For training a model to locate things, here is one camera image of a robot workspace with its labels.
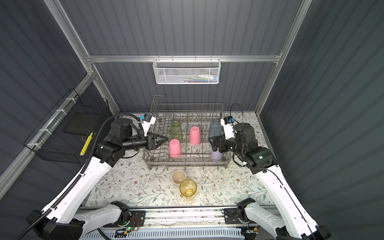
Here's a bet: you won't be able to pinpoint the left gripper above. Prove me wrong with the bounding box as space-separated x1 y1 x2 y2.
122 131 169 152

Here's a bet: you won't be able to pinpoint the purple cup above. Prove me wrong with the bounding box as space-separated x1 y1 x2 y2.
210 150 223 162

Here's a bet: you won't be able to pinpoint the blue-grey transparent cup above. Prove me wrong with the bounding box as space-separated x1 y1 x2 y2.
208 122 222 141

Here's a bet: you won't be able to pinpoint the pink cup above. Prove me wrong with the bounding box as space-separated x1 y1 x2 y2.
190 127 201 145
169 139 182 158

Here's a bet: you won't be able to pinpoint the green transparent cup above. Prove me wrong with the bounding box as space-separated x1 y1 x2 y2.
171 121 183 142

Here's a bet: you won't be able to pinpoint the pink cup front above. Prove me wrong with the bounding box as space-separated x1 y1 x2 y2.
190 127 201 145

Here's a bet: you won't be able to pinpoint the yellow transparent cup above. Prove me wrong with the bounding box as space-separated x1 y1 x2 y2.
179 179 197 198

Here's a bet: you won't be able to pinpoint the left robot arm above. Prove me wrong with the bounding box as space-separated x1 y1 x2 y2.
17 113 169 240

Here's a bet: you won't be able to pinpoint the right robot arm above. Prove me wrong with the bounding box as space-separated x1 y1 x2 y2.
209 116 331 240

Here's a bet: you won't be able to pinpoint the beige cup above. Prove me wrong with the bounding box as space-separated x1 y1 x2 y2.
171 170 187 188

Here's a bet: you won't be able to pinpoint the items in white basket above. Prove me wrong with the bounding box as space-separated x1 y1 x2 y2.
177 74 219 84

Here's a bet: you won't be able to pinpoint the yellow brush in basket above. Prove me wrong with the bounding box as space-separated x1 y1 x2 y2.
80 133 94 156

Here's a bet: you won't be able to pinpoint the white vented strip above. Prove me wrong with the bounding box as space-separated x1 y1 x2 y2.
80 227 245 240

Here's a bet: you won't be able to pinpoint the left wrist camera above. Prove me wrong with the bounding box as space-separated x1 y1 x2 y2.
140 114 157 137

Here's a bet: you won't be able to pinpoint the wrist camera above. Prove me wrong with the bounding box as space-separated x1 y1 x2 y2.
221 116 235 140
140 114 157 137

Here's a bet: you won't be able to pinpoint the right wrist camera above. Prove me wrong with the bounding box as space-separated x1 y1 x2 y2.
221 116 235 140

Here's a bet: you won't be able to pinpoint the grey wire dish rack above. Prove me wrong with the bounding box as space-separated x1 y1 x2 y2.
143 95 231 169

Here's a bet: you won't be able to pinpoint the black corrugated cable hose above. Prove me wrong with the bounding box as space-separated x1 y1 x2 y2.
14 113 142 240

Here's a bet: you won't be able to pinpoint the white mesh wall basket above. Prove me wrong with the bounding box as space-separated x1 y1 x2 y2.
153 58 222 85

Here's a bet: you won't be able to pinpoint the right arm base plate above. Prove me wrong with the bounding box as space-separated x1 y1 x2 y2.
221 208 248 225

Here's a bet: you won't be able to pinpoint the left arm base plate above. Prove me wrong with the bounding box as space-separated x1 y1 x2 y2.
113 211 146 229

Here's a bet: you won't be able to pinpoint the black wire wall basket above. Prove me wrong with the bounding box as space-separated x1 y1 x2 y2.
24 91 112 164

